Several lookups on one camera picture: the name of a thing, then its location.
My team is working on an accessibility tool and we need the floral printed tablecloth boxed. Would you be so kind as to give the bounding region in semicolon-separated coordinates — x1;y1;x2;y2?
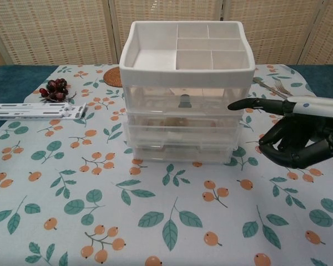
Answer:
0;63;333;266

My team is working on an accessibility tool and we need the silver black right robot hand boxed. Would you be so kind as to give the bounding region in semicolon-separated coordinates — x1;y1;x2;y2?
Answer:
227;95;333;170

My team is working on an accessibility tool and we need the small black knob piece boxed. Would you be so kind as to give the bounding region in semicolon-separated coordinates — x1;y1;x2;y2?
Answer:
178;94;193;108

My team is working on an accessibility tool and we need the dark red grape bunch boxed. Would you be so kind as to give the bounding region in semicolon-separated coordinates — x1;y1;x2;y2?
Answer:
38;78;77;103

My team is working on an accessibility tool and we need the round woven brown coaster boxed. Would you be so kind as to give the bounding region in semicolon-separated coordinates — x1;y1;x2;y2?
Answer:
103;67;122;88

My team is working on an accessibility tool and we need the metal table knife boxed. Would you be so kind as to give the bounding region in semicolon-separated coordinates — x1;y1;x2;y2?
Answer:
252;77;278;94

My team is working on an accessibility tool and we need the white folding stand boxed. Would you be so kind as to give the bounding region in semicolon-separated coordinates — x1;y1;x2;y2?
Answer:
0;102;88;120

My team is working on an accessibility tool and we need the woven bamboo folding screen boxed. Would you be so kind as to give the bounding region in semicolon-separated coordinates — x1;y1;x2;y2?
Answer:
0;0;333;67

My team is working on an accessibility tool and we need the clear plastic drawer organizer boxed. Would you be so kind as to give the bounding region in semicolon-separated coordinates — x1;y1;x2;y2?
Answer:
118;21;256;165

